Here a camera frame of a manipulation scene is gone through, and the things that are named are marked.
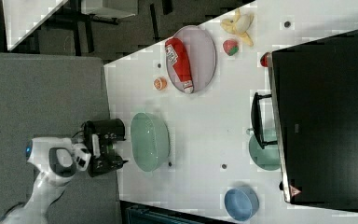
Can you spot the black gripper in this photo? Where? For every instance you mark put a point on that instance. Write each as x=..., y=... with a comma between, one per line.
x=100, y=137

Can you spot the green strainer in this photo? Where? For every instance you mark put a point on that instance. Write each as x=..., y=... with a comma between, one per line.
x=150, y=141

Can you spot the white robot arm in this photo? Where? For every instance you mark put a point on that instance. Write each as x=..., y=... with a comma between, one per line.
x=58, y=159

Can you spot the orange slice toy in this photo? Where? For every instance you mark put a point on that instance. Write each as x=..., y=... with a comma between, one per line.
x=160, y=83

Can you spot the red ketchup bottle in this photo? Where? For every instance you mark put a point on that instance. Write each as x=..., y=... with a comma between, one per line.
x=179, y=63

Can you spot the grey round plate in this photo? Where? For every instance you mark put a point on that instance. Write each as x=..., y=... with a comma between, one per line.
x=201, y=56

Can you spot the pink toy strawberry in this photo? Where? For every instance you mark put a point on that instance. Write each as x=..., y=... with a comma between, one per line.
x=230, y=47

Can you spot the blue bowl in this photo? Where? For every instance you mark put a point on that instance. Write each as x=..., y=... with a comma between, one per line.
x=241, y=203

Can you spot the green cup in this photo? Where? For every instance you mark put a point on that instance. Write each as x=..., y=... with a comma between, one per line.
x=266, y=157

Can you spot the peeled banana toy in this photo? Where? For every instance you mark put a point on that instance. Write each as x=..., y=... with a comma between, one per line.
x=239, y=26

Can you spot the small red strawberry toy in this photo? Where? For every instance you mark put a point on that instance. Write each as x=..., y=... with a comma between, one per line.
x=264, y=60

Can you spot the toaster oven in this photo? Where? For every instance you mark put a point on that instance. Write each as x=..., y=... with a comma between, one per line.
x=314, y=95

